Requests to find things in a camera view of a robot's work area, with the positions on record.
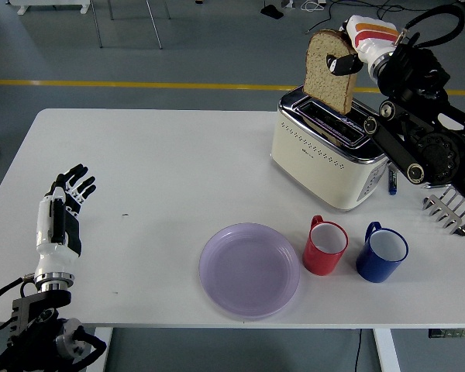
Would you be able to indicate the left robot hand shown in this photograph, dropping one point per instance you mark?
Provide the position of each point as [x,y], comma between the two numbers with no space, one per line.
[52,259]

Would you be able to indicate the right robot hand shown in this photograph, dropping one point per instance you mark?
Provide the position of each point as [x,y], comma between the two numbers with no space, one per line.
[372,35]

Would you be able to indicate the brown bread slice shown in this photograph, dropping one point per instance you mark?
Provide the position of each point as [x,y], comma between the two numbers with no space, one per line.
[325,85]

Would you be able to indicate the purple plastic plate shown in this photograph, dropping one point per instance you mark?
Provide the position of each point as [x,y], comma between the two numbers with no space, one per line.
[250,271]

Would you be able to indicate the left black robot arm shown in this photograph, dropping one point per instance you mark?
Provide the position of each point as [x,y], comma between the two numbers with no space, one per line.
[35,310]

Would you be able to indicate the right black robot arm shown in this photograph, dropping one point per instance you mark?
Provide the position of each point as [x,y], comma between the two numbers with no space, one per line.
[434,151]

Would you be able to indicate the white table leg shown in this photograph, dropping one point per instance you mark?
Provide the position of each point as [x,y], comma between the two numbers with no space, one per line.
[106,333]
[387,352]

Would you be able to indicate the black floor pedal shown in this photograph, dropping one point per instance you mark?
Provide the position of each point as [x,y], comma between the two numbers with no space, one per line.
[273,12]

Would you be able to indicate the cream and chrome toaster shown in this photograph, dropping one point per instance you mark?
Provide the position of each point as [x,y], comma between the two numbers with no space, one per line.
[314,170]

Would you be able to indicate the blue marker pen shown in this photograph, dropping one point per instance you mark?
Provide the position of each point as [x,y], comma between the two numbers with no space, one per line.
[392,184]

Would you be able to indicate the black ballpoint pen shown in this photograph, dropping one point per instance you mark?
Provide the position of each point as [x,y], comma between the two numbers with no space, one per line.
[430,186]

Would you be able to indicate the silver metal toast rack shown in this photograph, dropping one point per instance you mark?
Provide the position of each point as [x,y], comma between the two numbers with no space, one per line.
[436,211]

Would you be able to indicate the blue enamel mug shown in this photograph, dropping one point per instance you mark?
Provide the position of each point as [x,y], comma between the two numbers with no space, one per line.
[376,269]

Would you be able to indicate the red enamel mug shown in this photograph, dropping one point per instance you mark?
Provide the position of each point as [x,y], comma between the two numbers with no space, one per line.
[319,263]

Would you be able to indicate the white furniture base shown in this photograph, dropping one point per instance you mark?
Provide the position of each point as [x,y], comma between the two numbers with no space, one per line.
[50,4]

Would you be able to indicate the black table control panel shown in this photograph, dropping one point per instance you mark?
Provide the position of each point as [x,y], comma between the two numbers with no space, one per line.
[453,333]

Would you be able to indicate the grey metal frame legs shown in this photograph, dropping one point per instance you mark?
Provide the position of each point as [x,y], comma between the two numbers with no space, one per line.
[97,27]

